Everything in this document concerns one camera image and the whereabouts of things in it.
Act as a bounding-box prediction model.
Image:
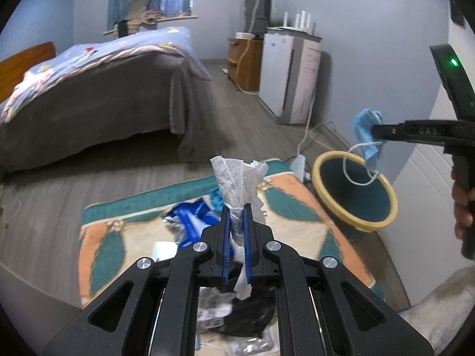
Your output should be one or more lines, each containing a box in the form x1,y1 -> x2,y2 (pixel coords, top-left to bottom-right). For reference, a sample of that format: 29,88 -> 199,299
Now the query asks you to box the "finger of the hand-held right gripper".
371,119 -> 450,144

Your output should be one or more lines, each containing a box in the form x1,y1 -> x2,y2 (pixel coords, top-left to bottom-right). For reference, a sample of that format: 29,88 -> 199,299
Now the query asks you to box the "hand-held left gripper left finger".
42,206 -> 234,356

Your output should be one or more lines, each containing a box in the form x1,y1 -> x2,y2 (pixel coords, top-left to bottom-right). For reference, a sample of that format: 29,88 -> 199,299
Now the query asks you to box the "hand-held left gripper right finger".
242,203 -> 435,356

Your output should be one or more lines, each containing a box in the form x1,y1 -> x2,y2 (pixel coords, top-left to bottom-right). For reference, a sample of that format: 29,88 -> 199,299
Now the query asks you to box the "blue face mask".
342,108 -> 385,187

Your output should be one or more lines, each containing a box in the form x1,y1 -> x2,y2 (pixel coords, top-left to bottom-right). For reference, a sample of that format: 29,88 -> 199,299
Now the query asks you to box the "white medicine box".
153,242 -> 179,263

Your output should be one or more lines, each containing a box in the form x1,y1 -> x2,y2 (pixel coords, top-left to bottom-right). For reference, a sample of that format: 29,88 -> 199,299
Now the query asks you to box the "white tissue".
210,156 -> 270,301

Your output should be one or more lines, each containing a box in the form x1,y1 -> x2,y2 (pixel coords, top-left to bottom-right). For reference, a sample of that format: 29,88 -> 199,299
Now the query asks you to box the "yellow-rimmed teal trash bin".
312,151 -> 398,232

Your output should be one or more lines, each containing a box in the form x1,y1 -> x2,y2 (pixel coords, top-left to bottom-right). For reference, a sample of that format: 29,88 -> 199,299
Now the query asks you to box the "person's right hand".
450,166 -> 475,240

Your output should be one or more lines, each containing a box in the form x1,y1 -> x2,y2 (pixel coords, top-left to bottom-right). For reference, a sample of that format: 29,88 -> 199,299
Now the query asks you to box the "blue plastic packaging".
162,198 -> 222,248

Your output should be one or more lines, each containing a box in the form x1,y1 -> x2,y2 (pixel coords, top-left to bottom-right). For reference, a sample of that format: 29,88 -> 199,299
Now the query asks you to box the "crumpled blue cloth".
209,187 -> 225,209

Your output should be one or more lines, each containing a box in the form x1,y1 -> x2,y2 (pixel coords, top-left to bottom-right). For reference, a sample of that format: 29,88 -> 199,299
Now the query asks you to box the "teal and orange patterned rug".
78,159 -> 387,309

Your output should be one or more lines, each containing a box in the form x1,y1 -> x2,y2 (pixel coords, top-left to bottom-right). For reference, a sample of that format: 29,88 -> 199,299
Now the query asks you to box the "white power strip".
290,154 -> 313,183

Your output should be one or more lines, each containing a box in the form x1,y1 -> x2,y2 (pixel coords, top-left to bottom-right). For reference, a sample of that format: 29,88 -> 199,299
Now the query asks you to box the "white air purifier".
259,27 -> 323,125

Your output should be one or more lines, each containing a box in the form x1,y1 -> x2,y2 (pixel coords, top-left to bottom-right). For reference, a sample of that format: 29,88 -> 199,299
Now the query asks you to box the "white router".
283,9 -> 317,32

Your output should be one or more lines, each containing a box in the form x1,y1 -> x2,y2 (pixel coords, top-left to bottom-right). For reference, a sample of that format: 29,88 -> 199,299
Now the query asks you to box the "wooden cabinet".
227,37 -> 265,93

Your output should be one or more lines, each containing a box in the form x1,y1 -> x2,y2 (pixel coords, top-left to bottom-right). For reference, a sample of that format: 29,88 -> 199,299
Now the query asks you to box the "beige fuzzy cloth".
398,267 -> 475,356

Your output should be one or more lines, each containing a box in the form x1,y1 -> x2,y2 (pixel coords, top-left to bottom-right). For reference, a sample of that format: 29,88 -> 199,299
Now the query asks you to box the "bed with grey blanket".
0,46 -> 213,174

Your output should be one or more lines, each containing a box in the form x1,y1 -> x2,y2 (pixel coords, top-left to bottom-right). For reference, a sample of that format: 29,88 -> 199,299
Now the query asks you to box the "black monitor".
244,0 -> 272,39

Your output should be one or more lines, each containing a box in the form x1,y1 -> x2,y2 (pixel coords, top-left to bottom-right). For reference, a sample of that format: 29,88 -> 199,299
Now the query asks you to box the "blue printed quilt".
0,27 -> 213,124

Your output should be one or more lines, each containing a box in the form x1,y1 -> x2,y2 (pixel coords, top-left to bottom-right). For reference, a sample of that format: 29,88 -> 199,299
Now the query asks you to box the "pile of clothes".
116,0 -> 164,38

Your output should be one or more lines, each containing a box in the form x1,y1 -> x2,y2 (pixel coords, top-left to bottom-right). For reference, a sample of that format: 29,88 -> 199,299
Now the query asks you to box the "wooden headboard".
0,42 -> 56,103

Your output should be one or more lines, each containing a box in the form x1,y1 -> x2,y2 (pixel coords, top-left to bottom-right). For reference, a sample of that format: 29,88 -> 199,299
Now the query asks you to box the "dark wall switch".
450,0 -> 465,27

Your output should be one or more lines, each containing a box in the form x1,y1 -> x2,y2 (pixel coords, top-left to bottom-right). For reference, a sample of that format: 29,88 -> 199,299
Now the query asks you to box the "white power cable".
296,93 -> 359,158

